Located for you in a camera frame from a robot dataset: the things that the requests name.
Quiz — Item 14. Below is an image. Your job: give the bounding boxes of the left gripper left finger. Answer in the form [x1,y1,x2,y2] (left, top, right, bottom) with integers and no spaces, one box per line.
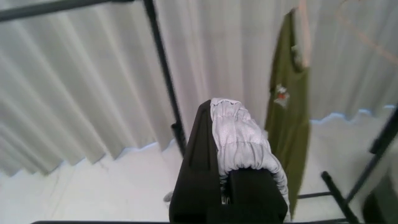
[169,99,222,223]

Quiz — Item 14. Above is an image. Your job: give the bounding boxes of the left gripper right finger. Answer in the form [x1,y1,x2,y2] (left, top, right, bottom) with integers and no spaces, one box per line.
[222,167,289,223]

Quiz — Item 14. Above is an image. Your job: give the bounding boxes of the pale grey shorts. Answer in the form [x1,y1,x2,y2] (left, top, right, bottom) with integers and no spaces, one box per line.
[163,98,292,222]

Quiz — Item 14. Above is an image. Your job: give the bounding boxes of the green long-sleeved shirt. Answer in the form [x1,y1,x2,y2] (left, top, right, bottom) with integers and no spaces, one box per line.
[264,9,312,218]

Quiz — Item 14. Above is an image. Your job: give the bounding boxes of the black clothes rack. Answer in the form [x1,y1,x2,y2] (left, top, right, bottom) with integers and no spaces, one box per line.
[0,0,398,223]

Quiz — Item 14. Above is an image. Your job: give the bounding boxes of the white laundry basket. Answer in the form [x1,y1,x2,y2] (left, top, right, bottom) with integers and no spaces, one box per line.
[362,174,398,223]

